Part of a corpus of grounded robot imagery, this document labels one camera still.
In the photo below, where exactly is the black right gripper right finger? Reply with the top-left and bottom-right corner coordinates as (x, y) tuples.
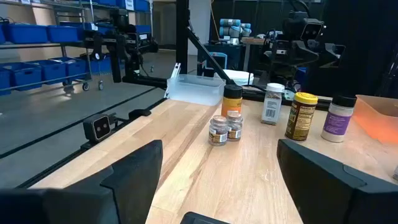
(276, 139), (398, 224)

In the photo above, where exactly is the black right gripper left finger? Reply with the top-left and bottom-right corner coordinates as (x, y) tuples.
(63, 139), (164, 224)

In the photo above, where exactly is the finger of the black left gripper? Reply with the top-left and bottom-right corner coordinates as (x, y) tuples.
(323, 44), (346, 60)

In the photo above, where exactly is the white-capped clear spice bottle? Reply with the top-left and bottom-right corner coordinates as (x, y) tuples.
(260, 82), (286, 126)

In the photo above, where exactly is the yellow-capped brown spice bottle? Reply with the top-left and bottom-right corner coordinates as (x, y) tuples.
(284, 91), (319, 142)

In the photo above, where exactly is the black-capped purple-label spice bottle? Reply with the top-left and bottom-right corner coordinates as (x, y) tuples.
(320, 95), (358, 143)

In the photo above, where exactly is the orange spice bottle black cap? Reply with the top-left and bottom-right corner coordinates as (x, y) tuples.
(221, 84), (244, 118)

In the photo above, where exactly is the small glass saffron jar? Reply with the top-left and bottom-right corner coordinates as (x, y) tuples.
(208, 114), (229, 147)
(226, 111), (244, 142)

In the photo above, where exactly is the black curtain partition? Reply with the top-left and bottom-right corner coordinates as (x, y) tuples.
(211, 0), (398, 97)

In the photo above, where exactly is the white round container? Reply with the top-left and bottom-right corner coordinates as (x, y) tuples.
(214, 68), (255, 87)

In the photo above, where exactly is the dark blue cabinet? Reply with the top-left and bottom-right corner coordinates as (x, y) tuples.
(203, 43), (245, 71)

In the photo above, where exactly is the orange plastic bin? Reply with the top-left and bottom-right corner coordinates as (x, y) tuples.
(353, 94), (398, 146)

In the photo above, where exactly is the clear plastic bin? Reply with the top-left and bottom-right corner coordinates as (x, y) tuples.
(166, 73), (226, 107)

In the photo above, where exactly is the blue storage bin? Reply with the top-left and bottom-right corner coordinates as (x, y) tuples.
(116, 0), (150, 12)
(29, 59), (68, 85)
(46, 24), (85, 44)
(3, 23), (49, 44)
(88, 55), (113, 75)
(0, 67), (12, 96)
(1, 62), (43, 91)
(51, 56), (88, 80)

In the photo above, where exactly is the grey metal shelf cart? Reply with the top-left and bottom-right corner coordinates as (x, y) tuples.
(0, 0), (105, 94)

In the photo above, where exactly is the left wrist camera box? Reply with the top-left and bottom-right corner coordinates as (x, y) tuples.
(298, 17), (325, 42)

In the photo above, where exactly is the black table-level camera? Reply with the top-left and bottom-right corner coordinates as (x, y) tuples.
(82, 113), (112, 144)

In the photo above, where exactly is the black table frame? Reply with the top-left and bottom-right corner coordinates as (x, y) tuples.
(15, 74), (333, 189)

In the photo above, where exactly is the black frame post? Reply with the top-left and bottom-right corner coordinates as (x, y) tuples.
(175, 0), (237, 86)

